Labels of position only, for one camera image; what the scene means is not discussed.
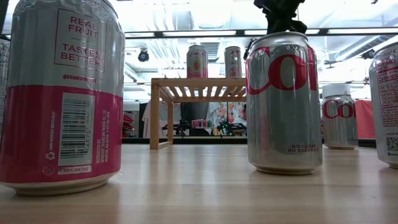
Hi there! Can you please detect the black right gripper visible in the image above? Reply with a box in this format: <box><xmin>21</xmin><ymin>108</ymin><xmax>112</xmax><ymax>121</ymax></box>
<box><xmin>262</xmin><ymin>7</ymin><xmax>308</xmax><ymax>35</ymax></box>

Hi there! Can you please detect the tall Celsius peach can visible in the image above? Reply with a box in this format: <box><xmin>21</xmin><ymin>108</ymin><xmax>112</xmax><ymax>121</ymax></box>
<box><xmin>224</xmin><ymin>45</ymin><xmax>243</xmax><ymax>79</ymax></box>

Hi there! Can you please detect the Spindrift can with fruit emblem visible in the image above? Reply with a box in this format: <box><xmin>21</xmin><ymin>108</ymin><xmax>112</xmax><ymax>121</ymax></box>
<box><xmin>186</xmin><ymin>44</ymin><xmax>209</xmax><ymax>79</ymax></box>

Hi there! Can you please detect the silver Diet Coke can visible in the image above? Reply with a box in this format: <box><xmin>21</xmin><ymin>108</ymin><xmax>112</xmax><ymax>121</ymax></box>
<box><xmin>368</xmin><ymin>42</ymin><xmax>398</xmax><ymax>170</ymax></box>
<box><xmin>321</xmin><ymin>95</ymin><xmax>359</xmax><ymax>151</ymax></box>
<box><xmin>245</xmin><ymin>30</ymin><xmax>323</xmax><ymax>175</ymax></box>

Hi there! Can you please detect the wooden slatted shelf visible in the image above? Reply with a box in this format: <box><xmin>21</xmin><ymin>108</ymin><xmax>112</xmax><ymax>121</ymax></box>
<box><xmin>149</xmin><ymin>77</ymin><xmax>248</xmax><ymax>150</ymax></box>

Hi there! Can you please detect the black overhead beam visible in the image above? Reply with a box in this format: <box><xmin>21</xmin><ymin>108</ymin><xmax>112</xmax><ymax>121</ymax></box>
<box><xmin>124</xmin><ymin>28</ymin><xmax>398</xmax><ymax>38</ymax></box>

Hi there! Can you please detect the person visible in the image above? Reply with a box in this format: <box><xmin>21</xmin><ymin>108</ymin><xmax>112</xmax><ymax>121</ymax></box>
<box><xmin>239</xmin><ymin>104</ymin><xmax>248</xmax><ymax>127</ymax></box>

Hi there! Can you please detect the floral hanging shirt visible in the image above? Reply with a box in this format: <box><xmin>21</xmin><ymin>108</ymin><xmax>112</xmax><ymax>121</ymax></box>
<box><xmin>208</xmin><ymin>101</ymin><xmax>243</xmax><ymax>125</ymax></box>

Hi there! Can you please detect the black hanging garment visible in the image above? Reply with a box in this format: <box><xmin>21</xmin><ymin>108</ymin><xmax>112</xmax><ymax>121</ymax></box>
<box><xmin>181</xmin><ymin>102</ymin><xmax>210</xmax><ymax>124</ymax></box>

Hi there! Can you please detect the red panel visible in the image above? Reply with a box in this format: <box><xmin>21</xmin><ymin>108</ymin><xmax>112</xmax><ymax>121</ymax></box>
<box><xmin>354</xmin><ymin>99</ymin><xmax>377</xmax><ymax>140</ymax></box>

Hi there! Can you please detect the distant row of cans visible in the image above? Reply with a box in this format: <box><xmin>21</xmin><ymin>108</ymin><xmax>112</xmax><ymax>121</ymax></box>
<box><xmin>191</xmin><ymin>119</ymin><xmax>215</xmax><ymax>129</ymax></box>

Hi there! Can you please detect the white hanging shirt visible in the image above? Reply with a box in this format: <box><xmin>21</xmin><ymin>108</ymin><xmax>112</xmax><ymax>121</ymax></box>
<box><xmin>141</xmin><ymin>101</ymin><xmax>183</xmax><ymax>139</ymax></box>

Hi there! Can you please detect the red and white rack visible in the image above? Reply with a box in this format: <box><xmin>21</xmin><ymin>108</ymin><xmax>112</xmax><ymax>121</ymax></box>
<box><xmin>123</xmin><ymin>110</ymin><xmax>137</xmax><ymax>138</ymax></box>

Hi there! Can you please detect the pink and silver Spindrift can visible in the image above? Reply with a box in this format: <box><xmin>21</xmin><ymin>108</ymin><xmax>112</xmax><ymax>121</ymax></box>
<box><xmin>0</xmin><ymin>0</ymin><xmax>126</xmax><ymax>197</ymax></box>

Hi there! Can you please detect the tall Celsius can black lid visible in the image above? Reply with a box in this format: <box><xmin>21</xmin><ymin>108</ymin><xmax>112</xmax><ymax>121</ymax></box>
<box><xmin>0</xmin><ymin>39</ymin><xmax>12</xmax><ymax>134</ymax></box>

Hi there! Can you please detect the black ceiling camera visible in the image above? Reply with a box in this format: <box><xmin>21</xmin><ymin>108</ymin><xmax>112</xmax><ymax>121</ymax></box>
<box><xmin>137</xmin><ymin>48</ymin><xmax>150</xmax><ymax>63</ymax></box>

